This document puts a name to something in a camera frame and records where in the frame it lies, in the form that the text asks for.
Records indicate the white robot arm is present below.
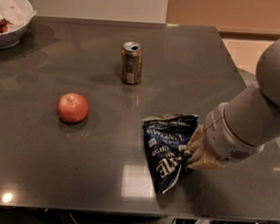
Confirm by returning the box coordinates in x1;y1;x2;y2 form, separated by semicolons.
185;39;280;170

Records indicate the orange soda can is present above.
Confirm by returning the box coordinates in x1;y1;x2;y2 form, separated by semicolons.
121;41;142;85

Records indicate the white napkin in bowl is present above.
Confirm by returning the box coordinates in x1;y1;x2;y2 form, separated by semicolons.
0;0;37;26

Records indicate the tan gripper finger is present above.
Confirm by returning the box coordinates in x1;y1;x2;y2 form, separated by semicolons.
184;146;197;167

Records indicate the white bowl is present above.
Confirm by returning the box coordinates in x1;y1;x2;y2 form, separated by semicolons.
0;20;31;49

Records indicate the red fruit in bowl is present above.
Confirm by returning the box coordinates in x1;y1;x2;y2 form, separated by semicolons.
0;18;10;33

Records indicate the blue chip bag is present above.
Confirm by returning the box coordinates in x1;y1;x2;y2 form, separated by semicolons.
142;114;198;194

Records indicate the red apple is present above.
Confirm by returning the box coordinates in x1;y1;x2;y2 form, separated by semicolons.
56;92;89;124

